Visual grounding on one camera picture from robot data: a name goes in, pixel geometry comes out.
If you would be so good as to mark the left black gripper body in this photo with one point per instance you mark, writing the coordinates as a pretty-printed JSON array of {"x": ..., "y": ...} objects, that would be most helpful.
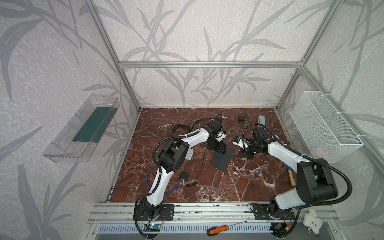
[{"x": 217, "y": 142}]

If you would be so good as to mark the black network switch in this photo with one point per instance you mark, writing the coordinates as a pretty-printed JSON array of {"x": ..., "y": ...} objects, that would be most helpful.
[{"x": 222, "y": 161}]

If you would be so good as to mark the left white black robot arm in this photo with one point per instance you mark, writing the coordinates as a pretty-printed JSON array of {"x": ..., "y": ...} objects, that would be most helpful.
[{"x": 168, "y": 156}]

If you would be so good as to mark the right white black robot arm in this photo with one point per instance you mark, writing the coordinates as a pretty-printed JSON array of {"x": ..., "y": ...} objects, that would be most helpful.
[{"x": 317, "y": 183}]

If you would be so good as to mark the grey brush block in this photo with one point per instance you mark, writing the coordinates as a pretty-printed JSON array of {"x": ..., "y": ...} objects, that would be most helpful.
[{"x": 261, "y": 120}]

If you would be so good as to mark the black power adapter cube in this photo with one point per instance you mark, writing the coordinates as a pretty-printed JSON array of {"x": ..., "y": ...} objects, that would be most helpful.
[{"x": 184, "y": 176}]

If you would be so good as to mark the pink item in basket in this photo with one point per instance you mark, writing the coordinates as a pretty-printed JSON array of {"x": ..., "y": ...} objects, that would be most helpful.
[{"x": 318, "y": 153}]

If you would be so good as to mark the white plush toy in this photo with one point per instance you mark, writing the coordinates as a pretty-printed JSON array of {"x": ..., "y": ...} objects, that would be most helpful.
[{"x": 312, "y": 222}]

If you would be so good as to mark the green circuit board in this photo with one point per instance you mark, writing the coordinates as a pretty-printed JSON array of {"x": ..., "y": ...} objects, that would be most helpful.
[{"x": 152, "y": 227}]

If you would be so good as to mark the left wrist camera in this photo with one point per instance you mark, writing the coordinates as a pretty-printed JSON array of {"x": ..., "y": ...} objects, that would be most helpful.
[{"x": 221, "y": 135}]

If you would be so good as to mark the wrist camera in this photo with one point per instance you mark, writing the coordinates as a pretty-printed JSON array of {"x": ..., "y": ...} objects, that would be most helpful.
[
  {"x": 241, "y": 143},
  {"x": 221, "y": 135}
]

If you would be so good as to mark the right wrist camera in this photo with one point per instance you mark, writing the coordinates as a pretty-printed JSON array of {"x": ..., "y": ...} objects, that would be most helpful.
[{"x": 241, "y": 143}]

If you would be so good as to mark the wooden handle blue tool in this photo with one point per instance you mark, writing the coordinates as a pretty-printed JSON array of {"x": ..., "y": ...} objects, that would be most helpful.
[{"x": 291, "y": 176}]

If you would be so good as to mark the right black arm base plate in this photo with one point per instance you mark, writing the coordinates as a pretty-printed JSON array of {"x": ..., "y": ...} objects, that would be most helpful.
[{"x": 264, "y": 211}]

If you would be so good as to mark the white wire mesh basket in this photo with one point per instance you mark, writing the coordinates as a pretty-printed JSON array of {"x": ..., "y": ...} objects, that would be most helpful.
[{"x": 321, "y": 125}]

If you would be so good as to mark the orange handled screwdriver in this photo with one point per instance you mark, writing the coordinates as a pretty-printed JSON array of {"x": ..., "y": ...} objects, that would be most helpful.
[{"x": 217, "y": 230}]

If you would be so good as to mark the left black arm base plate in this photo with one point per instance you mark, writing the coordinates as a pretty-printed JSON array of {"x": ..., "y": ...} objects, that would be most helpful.
[{"x": 160, "y": 213}]

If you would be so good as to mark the clear plastic wall tray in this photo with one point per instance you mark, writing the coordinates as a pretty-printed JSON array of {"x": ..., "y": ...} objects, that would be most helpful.
[{"x": 79, "y": 138}]

